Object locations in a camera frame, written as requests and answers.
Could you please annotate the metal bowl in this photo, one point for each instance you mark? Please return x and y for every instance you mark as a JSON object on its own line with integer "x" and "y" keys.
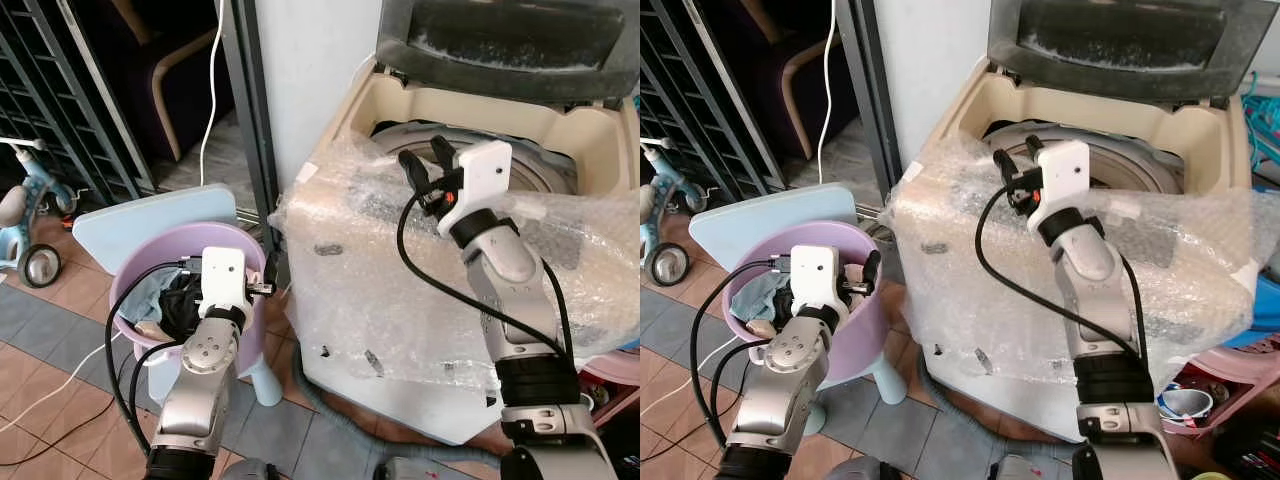
{"x": 1188, "y": 403}

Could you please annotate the light blue plastic stool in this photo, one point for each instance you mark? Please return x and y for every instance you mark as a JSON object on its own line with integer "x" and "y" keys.
{"x": 130, "y": 225}
{"x": 745, "y": 225}

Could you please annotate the black cloth garment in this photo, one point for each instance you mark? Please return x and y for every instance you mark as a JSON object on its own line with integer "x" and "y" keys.
{"x": 180, "y": 305}
{"x": 782, "y": 305}

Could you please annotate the dark metal door frame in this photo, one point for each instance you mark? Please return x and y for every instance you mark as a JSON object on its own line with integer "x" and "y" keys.
{"x": 250, "y": 110}
{"x": 868, "y": 100}

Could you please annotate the dark armchair with wooden arm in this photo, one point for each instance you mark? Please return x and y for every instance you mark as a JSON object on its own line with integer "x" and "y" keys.
{"x": 165, "y": 90}
{"x": 790, "y": 90}

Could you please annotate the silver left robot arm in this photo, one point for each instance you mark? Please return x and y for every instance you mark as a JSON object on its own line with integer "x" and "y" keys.
{"x": 785, "y": 385}
{"x": 200, "y": 380}

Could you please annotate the clear bubble wrap sheet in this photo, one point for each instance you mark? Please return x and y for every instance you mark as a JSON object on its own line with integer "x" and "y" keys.
{"x": 350, "y": 270}
{"x": 960, "y": 270}

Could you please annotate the dark washing machine lid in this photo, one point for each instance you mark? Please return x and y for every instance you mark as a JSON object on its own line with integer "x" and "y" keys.
{"x": 1110, "y": 40}
{"x": 500, "y": 40}

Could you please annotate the blue cloth garment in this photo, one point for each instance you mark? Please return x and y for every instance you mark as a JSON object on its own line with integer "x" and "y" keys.
{"x": 760, "y": 295}
{"x": 150, "y": 292}

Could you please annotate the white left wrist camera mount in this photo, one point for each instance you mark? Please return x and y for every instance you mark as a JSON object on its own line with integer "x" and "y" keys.
{"x": 814, "y": 280}
{"x": 224, "y": 280}

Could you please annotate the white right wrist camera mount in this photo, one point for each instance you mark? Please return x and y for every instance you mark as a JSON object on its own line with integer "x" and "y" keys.
{"x": 1065, "y": 180}
{"x": 485, "y": 175}

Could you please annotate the pink plastic basket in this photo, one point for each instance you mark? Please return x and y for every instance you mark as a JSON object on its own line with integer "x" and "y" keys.
{"x": 1250, "y": 365}
{"x": 612, "y": 368}

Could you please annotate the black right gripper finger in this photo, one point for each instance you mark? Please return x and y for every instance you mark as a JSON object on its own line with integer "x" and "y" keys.
{"x": 1006, "y": 166}
{"x": 442, "y": 152}
{"x": 412, "y": 168}
{"x": 1032, "y": 150}

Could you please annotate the beige top-load washing machine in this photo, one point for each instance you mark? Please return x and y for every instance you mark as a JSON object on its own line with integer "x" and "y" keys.
{"x": 1000, "y": 110}
{"x": 400, "y": 110}

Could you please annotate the grey left robot leg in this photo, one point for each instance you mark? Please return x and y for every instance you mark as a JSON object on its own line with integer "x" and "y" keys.
{"x": 250, "y": 470}
{"x": 858, "y": 469}

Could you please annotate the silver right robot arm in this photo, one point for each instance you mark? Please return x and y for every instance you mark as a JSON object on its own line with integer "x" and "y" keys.
{"x": 505, "y": 260}
{"x": 1090, "y": 260}

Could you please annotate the black metal grille gate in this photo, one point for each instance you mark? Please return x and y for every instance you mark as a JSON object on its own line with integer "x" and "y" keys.
{"x": 50, "y": 90}
{"x": 690, "y": 90}

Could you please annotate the light blue kids tricycle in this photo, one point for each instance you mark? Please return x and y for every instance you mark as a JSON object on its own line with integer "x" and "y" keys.
{"x": 25, "y": 215}
{"x": 665, "y": 215}

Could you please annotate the purple plastic basin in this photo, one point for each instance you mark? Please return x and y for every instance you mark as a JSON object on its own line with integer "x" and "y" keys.
{"x": 255, "y": 330}
{"x": 860, "y": 335}

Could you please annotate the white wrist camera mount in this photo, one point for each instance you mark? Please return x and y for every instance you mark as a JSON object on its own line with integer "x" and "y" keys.
{"x": 1065, "y": 180}
{"x": 224, "y": 280}
{"x": 814, "y": 280}
{"x": 485, "y": 175}

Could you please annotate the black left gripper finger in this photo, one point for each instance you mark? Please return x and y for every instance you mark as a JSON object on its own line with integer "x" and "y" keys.
{"x": 272, "y": 270}
{"x": 873, "y": 270}

